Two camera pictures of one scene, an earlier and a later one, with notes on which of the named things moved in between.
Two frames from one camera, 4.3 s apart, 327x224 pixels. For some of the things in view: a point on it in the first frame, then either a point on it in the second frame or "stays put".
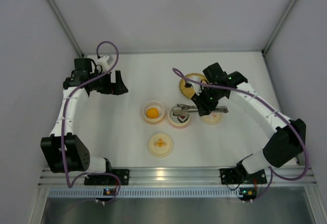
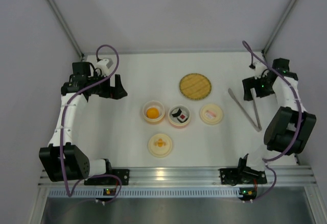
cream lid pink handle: x=213 y=118 stays put
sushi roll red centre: x=182 y=118 stays put
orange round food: x=153 y=113 stays put
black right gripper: x=204 y=101 to x=254 y=88
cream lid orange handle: x=160 y=145 stays put
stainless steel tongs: x=182 y=108 to x=254 y=100
